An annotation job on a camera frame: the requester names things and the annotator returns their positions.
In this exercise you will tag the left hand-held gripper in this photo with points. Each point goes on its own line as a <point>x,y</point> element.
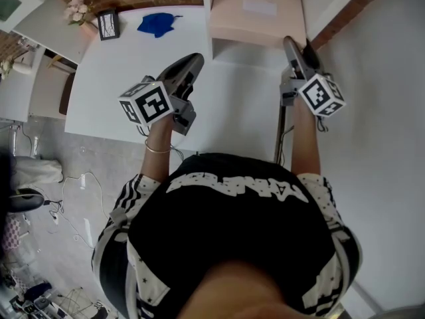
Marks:
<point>147,103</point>

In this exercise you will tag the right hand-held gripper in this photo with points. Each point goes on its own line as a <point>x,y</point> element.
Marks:
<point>320,95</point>

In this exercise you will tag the blue object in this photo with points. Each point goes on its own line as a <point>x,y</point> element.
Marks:
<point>156,24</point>

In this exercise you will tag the pink and white shelf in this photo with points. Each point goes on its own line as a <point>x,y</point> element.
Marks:
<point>257,12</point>

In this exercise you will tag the person's left forearm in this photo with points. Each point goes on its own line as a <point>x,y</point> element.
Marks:
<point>157,145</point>

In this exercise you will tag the person's right forearm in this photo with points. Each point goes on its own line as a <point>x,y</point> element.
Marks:
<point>305,138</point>

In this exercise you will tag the dark table leg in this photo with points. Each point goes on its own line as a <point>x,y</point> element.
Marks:
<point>279,135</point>

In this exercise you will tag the brown wooden chair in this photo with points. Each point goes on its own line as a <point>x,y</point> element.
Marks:
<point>67,91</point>

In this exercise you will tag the pink flower bouquet in vase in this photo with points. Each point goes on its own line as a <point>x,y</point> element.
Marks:
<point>77,11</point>

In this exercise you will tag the white cabinet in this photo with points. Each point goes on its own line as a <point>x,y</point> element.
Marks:
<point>53,28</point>

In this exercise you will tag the person's black white patterned shirt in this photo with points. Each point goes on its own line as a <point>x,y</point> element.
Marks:
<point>229,228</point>

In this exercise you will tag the white vase with flowers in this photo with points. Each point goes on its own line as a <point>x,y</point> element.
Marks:
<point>15,65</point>

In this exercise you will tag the white fabric bag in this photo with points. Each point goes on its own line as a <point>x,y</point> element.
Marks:
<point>38,169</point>

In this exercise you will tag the checkered cloth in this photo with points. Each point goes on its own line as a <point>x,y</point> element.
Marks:
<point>12,233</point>

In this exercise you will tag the black picture frame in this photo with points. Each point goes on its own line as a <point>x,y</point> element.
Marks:
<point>108,25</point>

